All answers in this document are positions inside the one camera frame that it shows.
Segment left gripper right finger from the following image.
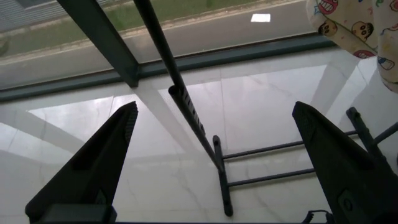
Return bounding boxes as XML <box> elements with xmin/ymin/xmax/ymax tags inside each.
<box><xmin>291</xmin><ymin>101</ymin><xmax>398</xmax><ymax>224</ymax></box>

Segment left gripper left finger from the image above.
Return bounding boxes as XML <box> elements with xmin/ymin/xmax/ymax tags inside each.
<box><xmin>24</xmin><ymin>101</ymin><xmax>139</xmax><ymax>222</ymax></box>

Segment cream printed shorts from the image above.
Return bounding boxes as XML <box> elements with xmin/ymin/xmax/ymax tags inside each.
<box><xmin>306</xmin><ymin>0</ymin><xmax>398</xmax><ymax>94</ymax></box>

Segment window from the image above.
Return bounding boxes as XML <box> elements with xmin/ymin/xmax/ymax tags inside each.
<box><xmin>0</xmin><ymin>0</ymin><xmax>335</xmax><ymax>102</ymax></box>

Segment black cable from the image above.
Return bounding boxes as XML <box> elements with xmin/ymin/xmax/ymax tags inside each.
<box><xmin>301</xmin><ymin>210</ymin><xmax>335</xmax><ymax>224</ymax></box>

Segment black clothes rack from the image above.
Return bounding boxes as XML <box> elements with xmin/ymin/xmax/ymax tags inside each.
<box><xmin>133</xmin><ymin>0</ymin><xmax>398</xmax><ymax>218</ymax></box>

